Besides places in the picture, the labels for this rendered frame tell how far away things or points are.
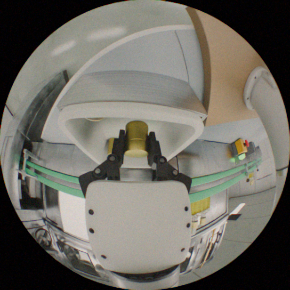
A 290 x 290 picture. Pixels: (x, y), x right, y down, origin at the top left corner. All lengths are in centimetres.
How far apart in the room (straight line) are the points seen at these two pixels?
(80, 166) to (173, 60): 40
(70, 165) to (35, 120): 54
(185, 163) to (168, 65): 25
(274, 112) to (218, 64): 12
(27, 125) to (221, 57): 87
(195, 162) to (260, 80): 29
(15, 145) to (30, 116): 23
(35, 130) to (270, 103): 101
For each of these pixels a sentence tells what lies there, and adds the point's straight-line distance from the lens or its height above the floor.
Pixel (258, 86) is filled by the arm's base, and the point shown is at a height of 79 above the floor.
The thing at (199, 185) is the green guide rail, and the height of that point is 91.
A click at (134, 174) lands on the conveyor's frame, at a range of 33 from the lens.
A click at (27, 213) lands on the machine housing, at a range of 88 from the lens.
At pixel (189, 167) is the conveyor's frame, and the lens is 29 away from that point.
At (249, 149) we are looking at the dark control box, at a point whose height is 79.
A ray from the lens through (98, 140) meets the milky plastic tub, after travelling 22.
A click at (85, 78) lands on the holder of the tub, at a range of 15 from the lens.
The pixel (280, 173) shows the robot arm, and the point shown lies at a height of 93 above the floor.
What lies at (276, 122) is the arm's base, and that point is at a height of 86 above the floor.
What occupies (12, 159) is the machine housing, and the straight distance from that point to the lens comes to 76.
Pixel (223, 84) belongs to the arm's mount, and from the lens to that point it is 18.
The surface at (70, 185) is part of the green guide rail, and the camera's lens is 43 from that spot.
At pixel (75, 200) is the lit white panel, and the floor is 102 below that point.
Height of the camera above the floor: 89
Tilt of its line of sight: 25 degrees down
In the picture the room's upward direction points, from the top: 179 degrees clockwise
